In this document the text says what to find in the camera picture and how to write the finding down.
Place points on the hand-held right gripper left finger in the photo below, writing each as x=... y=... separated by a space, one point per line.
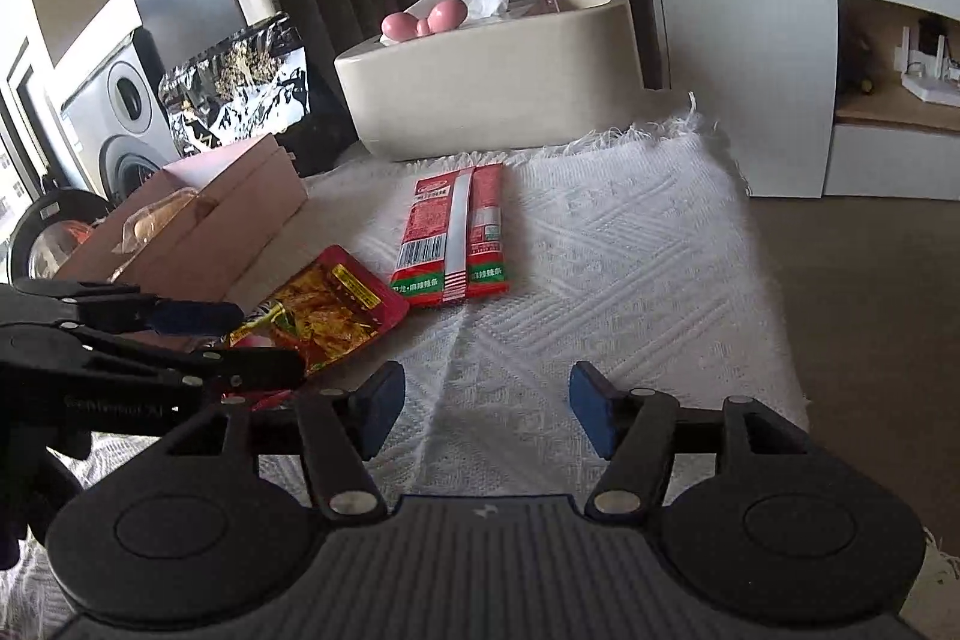
x=379 y=411

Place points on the clear-wrapped bread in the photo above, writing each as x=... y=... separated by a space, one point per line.
x=161 y=220

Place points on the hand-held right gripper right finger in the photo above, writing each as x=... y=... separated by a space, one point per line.
x=594 y=411

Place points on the grey washing machine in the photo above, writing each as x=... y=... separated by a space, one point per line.
x=112 y=100

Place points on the pink round toy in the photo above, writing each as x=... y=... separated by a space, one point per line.
x=420 y=21

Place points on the red long snack packet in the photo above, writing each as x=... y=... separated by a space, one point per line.
x=454 y=235

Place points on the black gold-print snack bag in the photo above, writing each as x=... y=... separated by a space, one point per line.
x=232 y=85

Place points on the white router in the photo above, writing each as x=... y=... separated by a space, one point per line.
x=926 y=78

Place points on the round washing machine door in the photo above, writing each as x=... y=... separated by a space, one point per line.
x=52 y=235

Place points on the cream oval storage bin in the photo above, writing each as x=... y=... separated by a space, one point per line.
x=487 y=85

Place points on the white knitted tablecloth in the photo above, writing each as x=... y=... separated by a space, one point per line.
x=600 y=272

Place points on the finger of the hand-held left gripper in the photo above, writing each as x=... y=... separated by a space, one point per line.
x=195 y=315
x=247 y=368

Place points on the pink cardboard box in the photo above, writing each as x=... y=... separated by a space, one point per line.
x=217 y=220

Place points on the white wooden shelf cabinet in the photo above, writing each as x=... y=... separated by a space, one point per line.
x=750 y=48

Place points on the red yellow-label snack packet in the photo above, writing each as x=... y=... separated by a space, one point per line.
x=330 y=310

